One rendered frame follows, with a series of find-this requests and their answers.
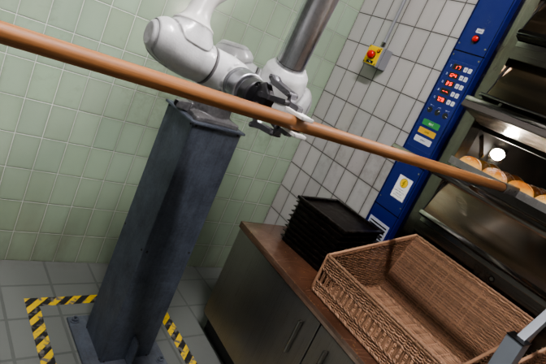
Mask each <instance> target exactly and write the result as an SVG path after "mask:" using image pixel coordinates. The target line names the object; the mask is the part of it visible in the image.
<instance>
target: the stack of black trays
mask: <svg viewBox="0 0 546 364"><path fill-rule="evenodd" d="M297 198H299V199H300V201H296V202H298V203H299V204H298V206H296V205H294V206H295V207H296V209H295V210H292V211H293V212H294V213H293V214H289V215H290V216H291V219H287V220H288V221H289V222H290V223H289V224H285V225H286V226H287V229H283V230H284V231H285V233H284V234H280V235H281V236H283V238H282V240H283V241H284V242H285V243H286V244H287V245H289V246H290V247H291V248H292V249H293V250H294V251H295V252H297V253H298V254H299V255H300V256H301V257H302V258H303V259H304V260H306V261H307V262H308V263H309V264H310V265H311V266H312V267H313V268H314V269H315V270H316V271H317V272H319V269H320V267H321V266H322V264H323V261H324V259H325V257H326V256H327V254H329V253H334V252H335V251H336V252H338V251H341V250H346V249H352V248H356V247H359V246H363V245H368V244H369V245H370V244H373V243H377V242H378V241H376V239H377V238H381V237H380V236H379V235H383V234H384V232H383V231H381V230H380V229H379V228H377V227H376V226H375V225H374V224H372V223H370V222H369V221H368V220H366V219H364V218H363V217H362V216H361V215H359V214H358V213H357V212H355V211H354V210H352V209H351V208H349V207H348V206H346V205H345V204H344V203H343V202H341V201H340V200H338V199H333V198H325V197H309V196H301V195H298V196H297Z"/></svg>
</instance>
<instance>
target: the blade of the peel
mask: <svg viewBox="0 0 546 364"><path fill-rule="evenodd" d="M448 162H449V163H452V164H453V165H455V166H457V167H459V168H461V169H462V170H464V171H469V172H472V173H475V174H477V175H480V176H484V177H487V178H489V179H492V180H497V181H501V180H498V179H497V178H495V177H493V176H491V175H489V174H487V173H485V172H483V171H480V170H479V169H477V168H476V167H473V166H471V165H470V164H468V163H466V162H463V161H462V160H460V159H458V158H455V157H453V156H452V155H451V157H450V159H449V160H448ZM516 198H517V199H519V200H520V201H522V202H525V203H526V204H528V205H530V206H532V207H534V208H536V209H537V210H540V211H542V212H544V213H545V214H546V204H545V203H543V202H541V201H539V200H537V199H535V198H533V197H531V196H529V195H528V194H526V193H524V192H522V191H520V190H519V192H518V194H517V196H516Z"/></svg>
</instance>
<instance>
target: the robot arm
mask: <svg viewBox="0 0 546 364"><path fill-rule="evenodd" d="M225 1H227V0H192V1H191V2H190V3H189V4H188V6H187V7H186V9H185V10H184V11H182V12H180V13H178V14H174V16H173V17H172V18H171V17H169V16H159V17H156V18H154V19H152V20H151V21H150V22H149V23H148V24H147V25H146V27H145V31H144V36H143V42H144V44H145V48H146V50H147V51H148V53H149V54H150V55H151V56H152V57H153V58H154V59H155V60H156V61H157V62H159V63H160V64H162V65H163V66H164V67H166V68H167V69H169V70H170V71H172V72H174V73H175V74H177V75H179V76H182V77H184V78H186V79H189V80H192V81H194V83H195V84H198V85H203V86H206V87H208V88H211V89H215V90H218V91H220V92H223V93H228V94H231V95H233V96H236V97H239V98H243V99H245V100H248V101H251V102H256V103H258V104H261V105H264V106H268V107H270V108H273V109H276V110H278V111H283V112H286V113H289V114H291V115H295V116H296V117H297V118H299V119H301V120H302V121H306V122H308V123H311V124H312V123H313V122H314V121H313V120H312V119H311V118H309V117H308V116H307V114H308V112H309V110H310V107H311V104H312V95H311V92H310V90H309V89H308V88H306V85H307V82H308V77H307V74H306V70H305V68H306V65H307V63H308V62H309V60H310V57H311V55H312V54H313V52H314V49H315V47H316V45H317V44H318V42H319V39H320V37H321V36H322V34H323V31H324V29H325V28H326V26H327V23H328V21H329V19H330V18H331V16H332V13H333V12H334V10H335V9H336V6H337V4H338V2H339V1H340V0H302V2H301V5H300V7H299V9H298V11H297V14H296V16H295V18H294V21H293V22H292V25H291V27H290V29H289V31H288V34H287V36H286V38H285V40H284V43H283V45H282V47H281V49H280V52H279V54H278V56H277V57H275V58H272V59H270V60H268V61H267V63H266V65H265V66H264V67H263V68H260V67H257V66H256V65H255V64H253V63H252V62H253V59H254V57H253V55H252V53H251V51H250V50H249V49H248V47H247V46H245V45H241V44H238V43H235V42H233V41H228V40H225V39H223V40H221V41H220V42H218V43H217V44H216V45H213V34H214V33H213V31H212V29H211V27H210V17H211V15H212V13H213V12H214V10H215V8H216V7H217V6H218V5H219V4H221V3H222V2H225ZM174 106H176V107H179V108H180V109H182V110H184V111H186V112H187V113H188V114H190V115H191V116H192V117H193V119H195V120H196V121H199V122H204V123H208V124H214V125H218V126H221V127H225V128H230V129H233V130H236V131H237V130H238V128H239V126H238V125H236V124H235V123H233V122H232V121H231V120H230V115H231V112H230V111H227V110H222V109H219V108H217V107H213V106H208V105H206V104H203V103H200V102H195V101H192V100H189V99H178V98H176V99H175V101H174ZM249 126H250V127H252V128H257V129H260V130H262V131H263V132H265V133H267V134H269V135H270V136H273V137H278V138H280V137H281V133H282V134H283V135H285V136H286V137H291V136H293V137H295V138H297V139H301V140H303V141H305V140H306V137H305V136H303V135H302V134H301V133H299V132H297V131H293V130H291V129H288V128H283V127H280V126H277V125H274V124H271V126H272V127H273V128H271V127H269V126H267V125H265V124H264V123H262V121H260V120H257V119H253V120H252V121H250V122H249Z"/></svg>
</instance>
